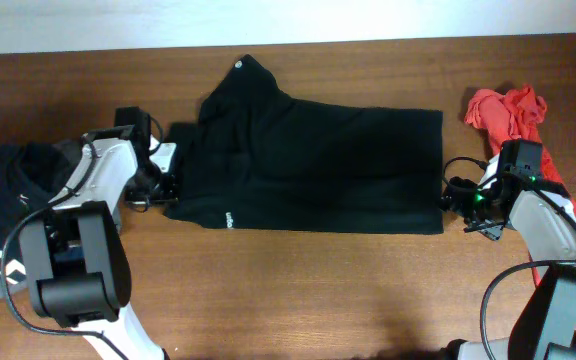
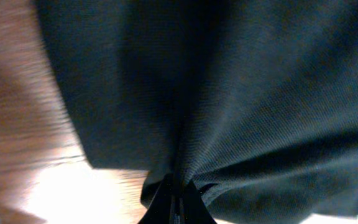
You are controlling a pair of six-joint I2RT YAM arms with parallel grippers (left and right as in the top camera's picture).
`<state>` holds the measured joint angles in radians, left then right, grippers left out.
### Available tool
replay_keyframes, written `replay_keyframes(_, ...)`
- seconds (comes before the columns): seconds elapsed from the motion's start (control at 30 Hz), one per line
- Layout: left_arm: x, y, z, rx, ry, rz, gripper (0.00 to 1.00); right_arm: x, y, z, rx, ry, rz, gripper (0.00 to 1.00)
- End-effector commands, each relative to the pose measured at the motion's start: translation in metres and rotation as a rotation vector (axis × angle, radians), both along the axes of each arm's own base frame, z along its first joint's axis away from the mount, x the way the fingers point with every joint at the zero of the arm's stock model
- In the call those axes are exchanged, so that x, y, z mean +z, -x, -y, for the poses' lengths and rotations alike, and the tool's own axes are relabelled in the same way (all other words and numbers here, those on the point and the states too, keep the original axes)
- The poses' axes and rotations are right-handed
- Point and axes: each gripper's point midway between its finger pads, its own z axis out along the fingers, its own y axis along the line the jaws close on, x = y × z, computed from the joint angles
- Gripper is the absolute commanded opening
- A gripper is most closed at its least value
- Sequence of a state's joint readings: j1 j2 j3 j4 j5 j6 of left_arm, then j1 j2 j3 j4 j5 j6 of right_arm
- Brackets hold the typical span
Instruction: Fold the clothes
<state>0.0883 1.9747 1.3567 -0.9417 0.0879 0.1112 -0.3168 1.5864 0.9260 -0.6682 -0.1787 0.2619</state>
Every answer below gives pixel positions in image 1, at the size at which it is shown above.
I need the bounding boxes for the black polo shirt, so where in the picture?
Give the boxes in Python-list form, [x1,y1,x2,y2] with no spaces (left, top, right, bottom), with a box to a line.
[165,55,444,235]

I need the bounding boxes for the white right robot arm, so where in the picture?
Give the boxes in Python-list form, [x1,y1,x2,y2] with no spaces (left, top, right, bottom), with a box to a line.
[442,171,576,359]

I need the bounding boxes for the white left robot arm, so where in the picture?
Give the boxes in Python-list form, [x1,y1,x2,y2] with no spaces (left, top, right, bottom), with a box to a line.
[15,125,168,359]

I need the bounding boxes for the red crumpled garment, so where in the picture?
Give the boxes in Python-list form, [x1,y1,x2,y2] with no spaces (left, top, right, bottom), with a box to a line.
[463,83,576,337]

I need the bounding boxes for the navy hoodie with white letters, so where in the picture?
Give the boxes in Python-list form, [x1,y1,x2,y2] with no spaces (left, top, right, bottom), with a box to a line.
[0,140,82,262]

